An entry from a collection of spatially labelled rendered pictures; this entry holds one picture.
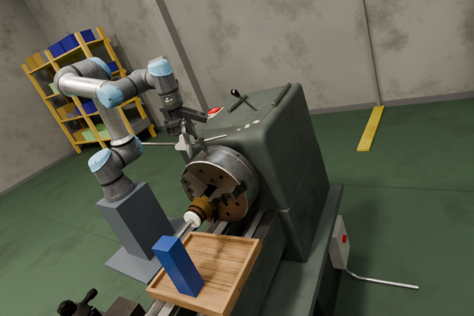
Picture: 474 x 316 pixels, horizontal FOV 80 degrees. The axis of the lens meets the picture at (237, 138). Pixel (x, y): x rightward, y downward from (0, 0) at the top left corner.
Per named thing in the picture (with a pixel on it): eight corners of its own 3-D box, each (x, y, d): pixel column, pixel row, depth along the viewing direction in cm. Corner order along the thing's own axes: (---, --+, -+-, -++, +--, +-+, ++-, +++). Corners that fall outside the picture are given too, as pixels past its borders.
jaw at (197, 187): (208, 187, 120) (186, 169, 121) (212, 180, 117) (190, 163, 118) (194, 204, 112) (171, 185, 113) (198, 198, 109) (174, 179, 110)
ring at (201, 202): (192, 192, 113) (179, 208, 106) (211, 192, 108) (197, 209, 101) (202, 210, 117) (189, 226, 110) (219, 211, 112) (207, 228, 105)
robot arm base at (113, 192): (101, 201, 143) (90, 185, 140) (124, 183, 154) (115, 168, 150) (116, 204, 134) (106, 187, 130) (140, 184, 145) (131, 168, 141)
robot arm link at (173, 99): (180, 86, 105) (175, 93, 97) (184, 98, 106) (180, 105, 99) (161, 91, 106) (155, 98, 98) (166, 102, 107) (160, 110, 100)
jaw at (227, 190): (219, 183, 116) (241, 178, 109) (224, 192, 117) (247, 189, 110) (204, 200, 108) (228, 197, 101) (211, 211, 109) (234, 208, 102)
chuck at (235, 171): (204, 204, 138) (183, 148, 124) (264, 212, 122) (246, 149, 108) (195, 216, 131) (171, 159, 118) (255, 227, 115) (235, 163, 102)
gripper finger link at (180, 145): (178, 160, 106) (175, 137, 107) (193, 157, 105) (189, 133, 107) (175, 159, 103) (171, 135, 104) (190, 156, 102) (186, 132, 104)
